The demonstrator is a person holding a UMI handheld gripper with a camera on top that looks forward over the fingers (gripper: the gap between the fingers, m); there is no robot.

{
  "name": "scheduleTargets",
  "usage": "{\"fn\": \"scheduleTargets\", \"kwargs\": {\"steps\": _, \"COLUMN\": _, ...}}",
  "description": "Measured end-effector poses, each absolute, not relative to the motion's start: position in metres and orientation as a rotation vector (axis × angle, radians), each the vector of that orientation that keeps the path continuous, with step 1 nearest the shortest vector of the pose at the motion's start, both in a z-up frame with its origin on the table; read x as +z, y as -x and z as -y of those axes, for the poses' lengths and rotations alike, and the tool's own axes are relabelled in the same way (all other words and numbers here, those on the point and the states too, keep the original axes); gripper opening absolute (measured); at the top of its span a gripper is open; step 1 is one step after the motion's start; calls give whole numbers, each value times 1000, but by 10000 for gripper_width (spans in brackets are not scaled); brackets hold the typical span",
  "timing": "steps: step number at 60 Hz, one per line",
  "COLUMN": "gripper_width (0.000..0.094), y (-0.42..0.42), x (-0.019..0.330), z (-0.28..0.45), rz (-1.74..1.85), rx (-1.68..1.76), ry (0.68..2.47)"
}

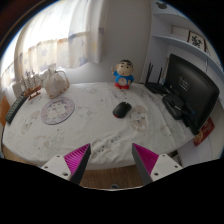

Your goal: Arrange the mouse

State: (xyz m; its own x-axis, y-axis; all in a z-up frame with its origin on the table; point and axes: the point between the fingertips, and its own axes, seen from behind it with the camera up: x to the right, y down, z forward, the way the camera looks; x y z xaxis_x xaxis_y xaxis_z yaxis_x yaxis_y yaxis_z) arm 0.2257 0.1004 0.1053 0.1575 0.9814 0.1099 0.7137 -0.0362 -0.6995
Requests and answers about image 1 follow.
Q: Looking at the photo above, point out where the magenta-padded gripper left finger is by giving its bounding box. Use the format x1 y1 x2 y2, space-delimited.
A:
41 143 92 185

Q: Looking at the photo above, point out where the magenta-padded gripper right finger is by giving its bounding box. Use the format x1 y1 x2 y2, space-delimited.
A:
131 143 184 186

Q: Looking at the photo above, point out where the black computer mouse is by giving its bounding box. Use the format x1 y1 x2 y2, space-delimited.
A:
112 101 133 119

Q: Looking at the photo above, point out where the round purple printed mouse pad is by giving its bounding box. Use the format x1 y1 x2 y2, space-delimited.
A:
40 96 76 126

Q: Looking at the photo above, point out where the white cartoon-print tablecloth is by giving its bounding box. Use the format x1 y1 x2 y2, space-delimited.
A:
1 81 196 171

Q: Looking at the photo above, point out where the red printed box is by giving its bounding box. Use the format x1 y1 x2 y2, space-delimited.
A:
193 117 216 148

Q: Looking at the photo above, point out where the black box device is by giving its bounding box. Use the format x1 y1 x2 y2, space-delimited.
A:
162 93 186 121

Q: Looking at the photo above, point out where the black keyboard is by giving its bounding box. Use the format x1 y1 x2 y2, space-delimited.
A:
4 93 29 125

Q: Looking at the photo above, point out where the large white conch shell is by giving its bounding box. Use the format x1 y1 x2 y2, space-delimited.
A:
43 68 70 99

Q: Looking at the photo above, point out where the black monitor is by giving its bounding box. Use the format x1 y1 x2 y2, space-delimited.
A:
163 53 220 136

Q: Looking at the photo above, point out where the wooden model sailing ship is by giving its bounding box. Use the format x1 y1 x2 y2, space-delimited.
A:
20 69 44 101

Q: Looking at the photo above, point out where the cartoon boy clock figurine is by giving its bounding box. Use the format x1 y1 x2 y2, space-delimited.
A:
111 59 135 90

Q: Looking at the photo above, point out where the white star-print curtain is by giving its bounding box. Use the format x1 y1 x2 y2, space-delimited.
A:
1 0 108 91

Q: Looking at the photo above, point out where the white shelf unit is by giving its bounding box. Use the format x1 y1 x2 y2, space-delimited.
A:
141 0 224 101

